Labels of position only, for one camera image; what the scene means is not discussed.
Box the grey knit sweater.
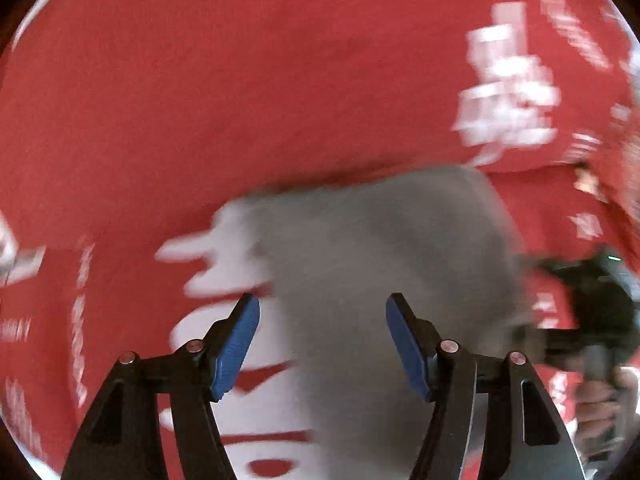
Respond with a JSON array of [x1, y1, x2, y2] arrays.
[[248, 166, 531, 479]]

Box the person's right hand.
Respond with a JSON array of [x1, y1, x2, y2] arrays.
[[574, 367, 639, 458]]

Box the red blanket with white print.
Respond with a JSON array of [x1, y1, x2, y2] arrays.
[[1, 0, 639, 479]]

